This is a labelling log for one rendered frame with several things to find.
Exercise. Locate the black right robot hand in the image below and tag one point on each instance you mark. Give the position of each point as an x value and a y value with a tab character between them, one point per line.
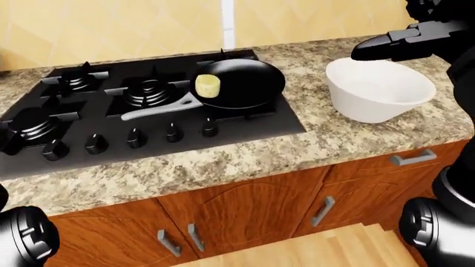
426	36

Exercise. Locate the white bowl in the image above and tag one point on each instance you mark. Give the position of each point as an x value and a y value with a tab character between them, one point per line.
371	91

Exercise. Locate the yellow cheese block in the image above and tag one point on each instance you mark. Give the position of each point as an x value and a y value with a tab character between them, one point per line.
208	86

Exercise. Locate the wooden drawer front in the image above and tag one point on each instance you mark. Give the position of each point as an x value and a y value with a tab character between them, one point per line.
371	164

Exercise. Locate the wooden cabinet door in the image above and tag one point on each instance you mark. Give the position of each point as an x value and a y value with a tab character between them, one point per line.
111	239
241	211
371	200

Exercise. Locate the black stove knob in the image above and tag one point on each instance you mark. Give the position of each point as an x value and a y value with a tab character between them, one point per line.
96	144
55	150
173	134
134	138
210	128

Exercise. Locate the large black gas burner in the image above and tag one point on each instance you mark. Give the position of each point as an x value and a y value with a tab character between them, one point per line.
35	129
148	94

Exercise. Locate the black gas cooktop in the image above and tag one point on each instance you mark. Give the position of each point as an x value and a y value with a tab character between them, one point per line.
111	130

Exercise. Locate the small black gas burner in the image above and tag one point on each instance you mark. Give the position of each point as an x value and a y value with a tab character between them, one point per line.
77	83

